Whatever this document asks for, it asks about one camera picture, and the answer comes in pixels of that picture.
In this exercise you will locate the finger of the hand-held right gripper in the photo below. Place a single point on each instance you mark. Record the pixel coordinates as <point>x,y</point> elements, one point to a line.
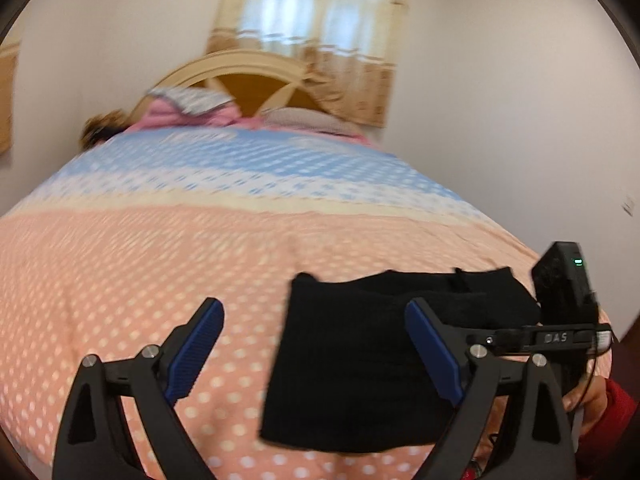
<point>510,337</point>

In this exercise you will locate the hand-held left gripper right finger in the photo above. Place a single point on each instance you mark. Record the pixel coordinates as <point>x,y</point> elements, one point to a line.
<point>430,345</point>

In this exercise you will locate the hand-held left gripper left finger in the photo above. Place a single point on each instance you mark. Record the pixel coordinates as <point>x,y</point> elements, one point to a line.
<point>197,345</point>

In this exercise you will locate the black pants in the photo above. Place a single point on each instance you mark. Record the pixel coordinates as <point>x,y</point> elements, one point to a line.
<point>350,370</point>

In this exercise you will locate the person's right forearm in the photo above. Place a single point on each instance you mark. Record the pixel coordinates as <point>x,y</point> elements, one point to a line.
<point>610,430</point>

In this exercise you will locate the person's right hand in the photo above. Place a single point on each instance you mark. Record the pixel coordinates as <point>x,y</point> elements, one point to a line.
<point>590,400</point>

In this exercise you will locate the polka dot bed cover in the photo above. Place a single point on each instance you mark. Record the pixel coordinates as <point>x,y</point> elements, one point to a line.
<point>150,250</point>

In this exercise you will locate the pink folded blanket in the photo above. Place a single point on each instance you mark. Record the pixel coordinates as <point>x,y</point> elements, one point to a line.
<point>165,117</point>

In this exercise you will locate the brown patterned bag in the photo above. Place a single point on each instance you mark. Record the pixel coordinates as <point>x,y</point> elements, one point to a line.
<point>102,127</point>

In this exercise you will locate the grey patterned pillow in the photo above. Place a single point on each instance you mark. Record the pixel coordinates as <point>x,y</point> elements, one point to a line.
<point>192,100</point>

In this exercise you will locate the striped pillow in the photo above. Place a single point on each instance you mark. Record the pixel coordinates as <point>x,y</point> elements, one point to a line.
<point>312,121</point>

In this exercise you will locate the cream wooden headboard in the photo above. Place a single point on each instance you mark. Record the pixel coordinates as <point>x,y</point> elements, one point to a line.
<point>245,80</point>

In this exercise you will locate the beige floral window curtain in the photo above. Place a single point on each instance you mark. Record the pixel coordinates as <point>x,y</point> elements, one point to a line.
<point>6,100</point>
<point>310,35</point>

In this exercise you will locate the white wall switch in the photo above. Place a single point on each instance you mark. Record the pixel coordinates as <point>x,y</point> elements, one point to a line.
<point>627,206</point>

